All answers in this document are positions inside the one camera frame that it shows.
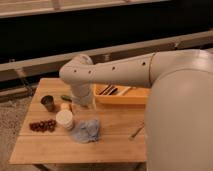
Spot white stacked cup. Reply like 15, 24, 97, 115
56, 110, 74, 130

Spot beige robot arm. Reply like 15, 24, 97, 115
59, 49, 213, 171

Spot spoon on table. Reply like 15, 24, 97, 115
129, 124, 144, 140

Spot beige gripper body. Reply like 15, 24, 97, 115
70, 84, 93, 106

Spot bunch of red grapes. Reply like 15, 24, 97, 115
29, 119, 57, 132

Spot blue crumpled cloth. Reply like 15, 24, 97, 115
71, 119, 100, 143

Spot yellow plastic tray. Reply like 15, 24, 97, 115
93, 84, 149, 104

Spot wooden table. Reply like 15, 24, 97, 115
10, 78, 146, 164

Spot small yellow block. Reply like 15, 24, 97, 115
60, 103, 72, 111

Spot dark utensils in tray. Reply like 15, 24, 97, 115
100, 85, 117, 95

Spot white utensil in tray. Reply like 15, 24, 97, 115
117, 87, 132, 96

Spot green pepper toy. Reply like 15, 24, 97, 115
61, 95, 72, 102

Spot metal cup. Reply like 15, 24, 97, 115
41, 95, 55, 112

